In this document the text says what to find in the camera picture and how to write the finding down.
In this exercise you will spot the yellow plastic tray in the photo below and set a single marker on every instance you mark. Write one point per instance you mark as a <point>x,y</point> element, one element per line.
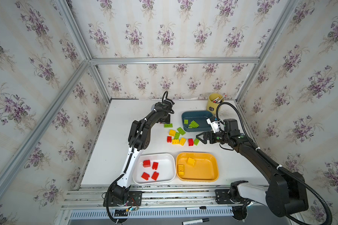
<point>204,170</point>

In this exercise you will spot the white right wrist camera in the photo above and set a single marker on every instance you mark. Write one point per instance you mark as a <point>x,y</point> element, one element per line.
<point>214,123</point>

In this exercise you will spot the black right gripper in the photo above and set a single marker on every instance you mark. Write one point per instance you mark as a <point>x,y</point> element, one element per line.
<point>211,137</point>

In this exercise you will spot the dark teal plastic bin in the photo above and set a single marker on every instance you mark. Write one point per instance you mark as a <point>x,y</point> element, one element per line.
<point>200,117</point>

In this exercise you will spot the yellow curved lego brick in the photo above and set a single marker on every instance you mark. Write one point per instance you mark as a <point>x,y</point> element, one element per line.
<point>181,170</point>

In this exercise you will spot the yellow pen cup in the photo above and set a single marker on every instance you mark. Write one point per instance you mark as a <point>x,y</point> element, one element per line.
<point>213,102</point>

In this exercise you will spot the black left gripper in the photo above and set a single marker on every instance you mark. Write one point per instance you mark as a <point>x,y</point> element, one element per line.
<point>165,111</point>

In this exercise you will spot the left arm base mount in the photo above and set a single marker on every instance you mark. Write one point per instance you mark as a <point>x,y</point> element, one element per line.
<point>119,207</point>

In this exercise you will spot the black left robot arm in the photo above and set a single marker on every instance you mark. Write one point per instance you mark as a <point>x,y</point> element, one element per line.
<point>139,140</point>

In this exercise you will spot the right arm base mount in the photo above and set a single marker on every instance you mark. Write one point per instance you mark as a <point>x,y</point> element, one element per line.
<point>231,195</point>

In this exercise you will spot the black marker pen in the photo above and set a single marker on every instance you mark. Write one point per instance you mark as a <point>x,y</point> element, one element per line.
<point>197,221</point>

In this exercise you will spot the white plastic tray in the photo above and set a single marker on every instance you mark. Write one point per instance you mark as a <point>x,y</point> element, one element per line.
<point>166,169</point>

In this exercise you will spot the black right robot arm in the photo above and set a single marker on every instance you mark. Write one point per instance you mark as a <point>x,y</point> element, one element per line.
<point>286,193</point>

